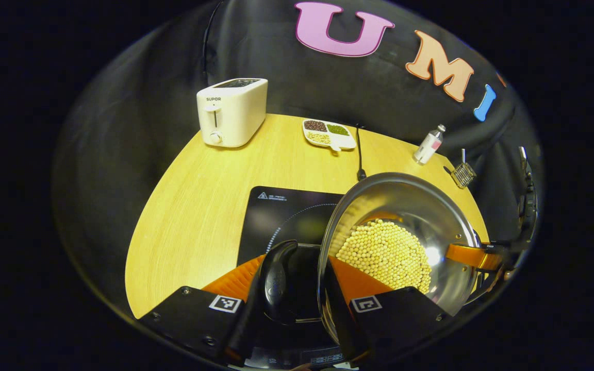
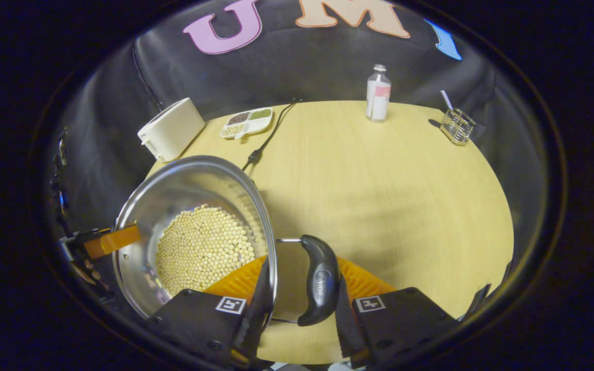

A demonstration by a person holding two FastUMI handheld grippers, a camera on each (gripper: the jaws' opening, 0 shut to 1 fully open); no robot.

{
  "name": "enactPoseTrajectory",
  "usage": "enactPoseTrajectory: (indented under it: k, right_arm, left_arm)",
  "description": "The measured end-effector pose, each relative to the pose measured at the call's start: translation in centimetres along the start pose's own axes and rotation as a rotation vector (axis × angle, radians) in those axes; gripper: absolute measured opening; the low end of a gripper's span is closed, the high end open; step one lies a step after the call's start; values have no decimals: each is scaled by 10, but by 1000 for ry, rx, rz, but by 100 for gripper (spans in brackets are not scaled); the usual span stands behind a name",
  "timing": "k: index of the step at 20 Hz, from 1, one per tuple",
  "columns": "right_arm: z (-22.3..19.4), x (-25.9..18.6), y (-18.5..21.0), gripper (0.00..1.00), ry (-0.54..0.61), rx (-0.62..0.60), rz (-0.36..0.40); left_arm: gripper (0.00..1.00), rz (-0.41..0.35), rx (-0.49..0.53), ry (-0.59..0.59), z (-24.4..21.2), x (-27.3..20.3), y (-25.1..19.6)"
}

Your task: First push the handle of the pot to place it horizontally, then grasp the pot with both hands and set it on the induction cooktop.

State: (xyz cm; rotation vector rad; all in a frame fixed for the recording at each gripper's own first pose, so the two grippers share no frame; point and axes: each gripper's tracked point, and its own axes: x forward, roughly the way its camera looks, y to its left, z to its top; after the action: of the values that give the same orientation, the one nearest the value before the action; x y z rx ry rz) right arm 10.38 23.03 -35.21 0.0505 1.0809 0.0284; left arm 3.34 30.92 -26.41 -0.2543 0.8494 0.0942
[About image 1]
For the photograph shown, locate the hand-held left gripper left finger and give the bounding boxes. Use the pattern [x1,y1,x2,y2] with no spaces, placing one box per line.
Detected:
[140,254,267,364]

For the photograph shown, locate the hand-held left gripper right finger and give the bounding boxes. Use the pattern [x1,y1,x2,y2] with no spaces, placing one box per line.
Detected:
[323,255,452,364]

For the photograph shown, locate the stainless steel pot black handles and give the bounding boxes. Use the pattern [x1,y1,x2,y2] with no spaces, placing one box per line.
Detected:
[258,172,483,347]

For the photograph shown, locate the pile of yellow soybeans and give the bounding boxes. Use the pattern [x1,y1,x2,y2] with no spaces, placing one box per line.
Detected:
[336,219,432,294]

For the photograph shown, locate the black induction cooktop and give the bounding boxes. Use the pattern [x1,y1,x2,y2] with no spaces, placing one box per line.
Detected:
[235,186,349,369]

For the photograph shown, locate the small clear bottle pink label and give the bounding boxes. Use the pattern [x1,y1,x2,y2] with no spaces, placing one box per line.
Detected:
[414,124,447,165]

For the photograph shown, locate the white divided dish of beans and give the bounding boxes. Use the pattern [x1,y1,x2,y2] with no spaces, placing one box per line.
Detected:
[302,119,357,152]

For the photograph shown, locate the white toaster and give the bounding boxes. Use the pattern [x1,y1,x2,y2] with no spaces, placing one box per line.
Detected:
[196,78,269,148]

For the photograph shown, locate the wire mesh holder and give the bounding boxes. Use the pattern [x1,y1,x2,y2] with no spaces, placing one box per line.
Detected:
[451,162,477,189]

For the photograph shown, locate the black power cable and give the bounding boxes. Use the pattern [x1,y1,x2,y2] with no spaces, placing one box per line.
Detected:
[355,124,367,181]

